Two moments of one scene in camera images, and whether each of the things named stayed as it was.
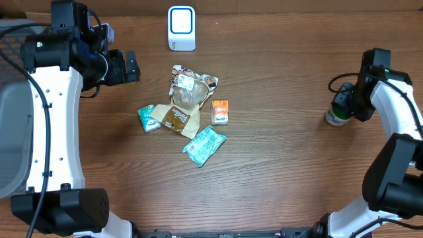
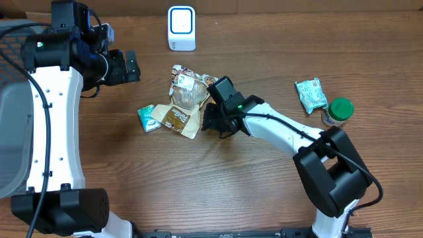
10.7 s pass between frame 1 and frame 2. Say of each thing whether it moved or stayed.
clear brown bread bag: stayed
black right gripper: moved
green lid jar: stayed
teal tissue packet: stayed
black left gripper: stayed
